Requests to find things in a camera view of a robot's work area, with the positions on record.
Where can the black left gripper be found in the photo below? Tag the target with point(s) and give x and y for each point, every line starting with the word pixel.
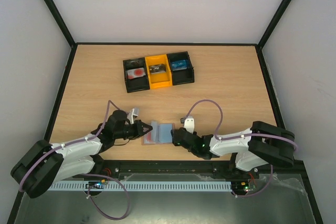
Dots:
pixel 139 125

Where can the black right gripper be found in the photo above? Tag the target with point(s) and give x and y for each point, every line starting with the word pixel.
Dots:
pixel 179 136

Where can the black enclosure frame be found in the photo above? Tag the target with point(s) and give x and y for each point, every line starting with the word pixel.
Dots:
pixel 259 46

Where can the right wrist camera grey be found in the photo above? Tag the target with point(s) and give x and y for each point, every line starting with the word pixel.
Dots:
pixel 188 123

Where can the left black bin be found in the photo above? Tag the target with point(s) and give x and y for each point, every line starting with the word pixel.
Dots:
pixel 138 84

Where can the black bin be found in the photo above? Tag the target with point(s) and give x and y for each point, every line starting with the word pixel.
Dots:
pixel 138 84
pixel 182 76

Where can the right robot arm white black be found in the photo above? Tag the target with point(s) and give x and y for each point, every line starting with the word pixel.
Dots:
pixel 256 146

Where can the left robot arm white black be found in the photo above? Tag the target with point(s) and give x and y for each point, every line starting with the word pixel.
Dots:
pixel 45 164

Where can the light blue slotted cable duct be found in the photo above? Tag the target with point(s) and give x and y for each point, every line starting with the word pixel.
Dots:
pixel 142 186

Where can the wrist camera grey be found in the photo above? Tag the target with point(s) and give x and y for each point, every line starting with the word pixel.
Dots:
pixel 134 113
pixel 188 123

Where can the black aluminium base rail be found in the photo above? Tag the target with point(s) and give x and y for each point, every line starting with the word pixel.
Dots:
pixel 214 169

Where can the white red april card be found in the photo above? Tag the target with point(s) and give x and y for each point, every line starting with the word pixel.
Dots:
pixel 135 73

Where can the yellow middle bin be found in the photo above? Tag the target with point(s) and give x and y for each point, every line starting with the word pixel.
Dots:
pixel 160 80

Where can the right black bin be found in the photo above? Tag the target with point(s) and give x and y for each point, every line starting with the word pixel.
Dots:
pixel 182 76

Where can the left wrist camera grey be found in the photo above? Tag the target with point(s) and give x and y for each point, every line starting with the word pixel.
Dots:
pixel 134 113

